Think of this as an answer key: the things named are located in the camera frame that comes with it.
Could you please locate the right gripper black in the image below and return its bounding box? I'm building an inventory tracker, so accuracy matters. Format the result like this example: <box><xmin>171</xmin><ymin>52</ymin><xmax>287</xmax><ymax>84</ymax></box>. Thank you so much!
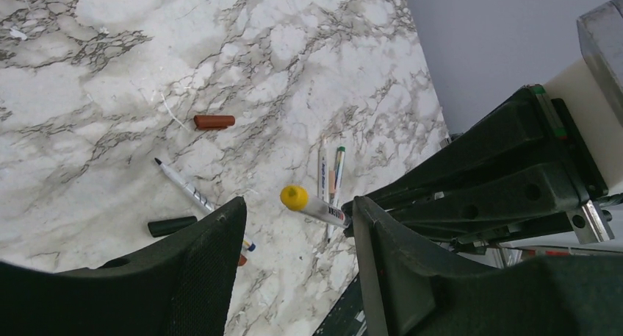
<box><xmin>341</xmin><ymin>0</ymin><xmax>623</xmax><ymax>245</ymax></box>

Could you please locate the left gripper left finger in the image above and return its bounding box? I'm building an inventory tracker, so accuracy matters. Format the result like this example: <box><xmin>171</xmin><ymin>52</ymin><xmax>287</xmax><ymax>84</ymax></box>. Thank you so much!
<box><xmin>1</xmin><ymin>197</ymin><xmax>247</xmax><ymax>335</ymax></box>

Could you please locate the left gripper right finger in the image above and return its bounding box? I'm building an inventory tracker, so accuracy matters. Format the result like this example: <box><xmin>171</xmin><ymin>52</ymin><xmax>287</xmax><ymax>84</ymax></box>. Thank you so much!
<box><xmin>353</xmin><ymin>196</ymin><xmax>622</xmax><ymax>335</ymax></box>

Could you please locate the white marker yellow end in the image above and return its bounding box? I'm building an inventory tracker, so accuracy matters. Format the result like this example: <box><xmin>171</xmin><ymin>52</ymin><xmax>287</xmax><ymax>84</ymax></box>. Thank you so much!
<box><xmin>280</xmin><ymin>185</ymin><xmax>352</xmax><ymax>229</ymax></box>

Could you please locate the brown pen cap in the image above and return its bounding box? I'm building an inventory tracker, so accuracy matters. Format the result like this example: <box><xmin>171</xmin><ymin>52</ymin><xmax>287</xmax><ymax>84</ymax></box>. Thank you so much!
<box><xmin>237</xmin><ymin>254</ymin><xmax>248</xmax><ymax>267</ymax></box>
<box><xmin>193</xmin><ymin>115</ymin><xmax>236</xmax><ymax>130</ymax></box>

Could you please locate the black pen cap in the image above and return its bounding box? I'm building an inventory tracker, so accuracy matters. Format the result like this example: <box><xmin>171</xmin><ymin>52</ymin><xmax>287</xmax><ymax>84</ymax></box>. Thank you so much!
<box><xmin>147</xmin><ymin>216</ymin><xmax>198</xmax><ymax>237</ymax></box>

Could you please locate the white pen orange band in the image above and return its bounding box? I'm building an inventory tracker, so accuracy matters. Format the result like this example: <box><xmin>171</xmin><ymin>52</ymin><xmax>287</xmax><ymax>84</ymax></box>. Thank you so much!
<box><xmin>317</xmin><ymin>138</ymin><xmax>329</xmax><ymax>202</ymax></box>

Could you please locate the white pen green end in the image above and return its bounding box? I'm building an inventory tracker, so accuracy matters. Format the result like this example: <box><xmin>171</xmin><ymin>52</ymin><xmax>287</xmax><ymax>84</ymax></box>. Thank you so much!
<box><xmin>325</xmin><ymin>146</ymin><xmax>347</xmax><ymax>242</ymax></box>

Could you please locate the white marker black tip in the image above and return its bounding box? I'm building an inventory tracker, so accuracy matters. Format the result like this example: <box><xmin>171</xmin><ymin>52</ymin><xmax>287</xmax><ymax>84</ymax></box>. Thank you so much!
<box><xmin>154</xmin><ymin>157</ymin><xmax>257</xmax><ymax>253</ymax></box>

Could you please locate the black mounting rail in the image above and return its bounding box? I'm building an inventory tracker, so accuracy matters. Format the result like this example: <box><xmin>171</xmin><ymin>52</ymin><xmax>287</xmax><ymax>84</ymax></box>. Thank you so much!
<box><xmin>312</xmin><ymin>274</ymin><xmax>368</xmax><ymax>336</ymax></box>

